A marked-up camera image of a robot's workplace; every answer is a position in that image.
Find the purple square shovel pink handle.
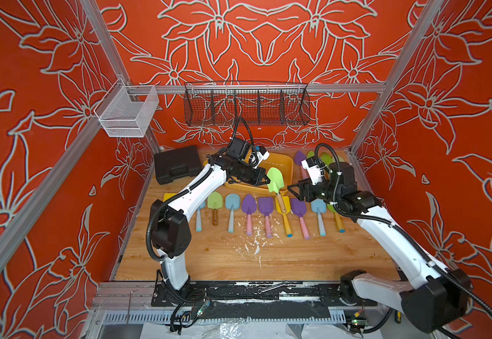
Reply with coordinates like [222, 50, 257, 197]
[290, 199, 310, 240]

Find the light blue shovel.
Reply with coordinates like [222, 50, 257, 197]
[310, 199, 327, 237]
[196, 201, 206, 232]
[225, 194, 240, 233]

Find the pale green shovel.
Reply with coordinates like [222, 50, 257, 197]
[267, 168, 288, 213]

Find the purple pointed shovel pink handle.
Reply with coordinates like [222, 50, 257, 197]
[242, 194, 257, 236]

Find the green shovel wooden handle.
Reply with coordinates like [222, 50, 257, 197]
[207, 192, 223, 226]

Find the yellow shovel purple handle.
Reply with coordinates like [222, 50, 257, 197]
[163, 193, 176, 201]

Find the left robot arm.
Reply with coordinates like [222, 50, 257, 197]
[146, 117, 270, 293]

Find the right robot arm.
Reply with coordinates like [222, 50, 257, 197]
[287, 144, 492, 336]

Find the yellow plastic storage box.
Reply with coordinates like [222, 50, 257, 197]
[224, 153, 294, 196]

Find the black plastic tool case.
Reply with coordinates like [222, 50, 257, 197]
[154, 145, 202, 185]

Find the black wire wall basket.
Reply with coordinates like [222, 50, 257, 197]
[184, 81, 312, 127]

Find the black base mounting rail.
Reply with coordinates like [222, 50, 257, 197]
[151, 281, 377, 308]

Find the white mesh wall basket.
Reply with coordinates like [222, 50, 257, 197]
[94, 78, 160, 138]

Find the white cable duct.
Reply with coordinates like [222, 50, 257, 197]
[100, 309, 346, 325]

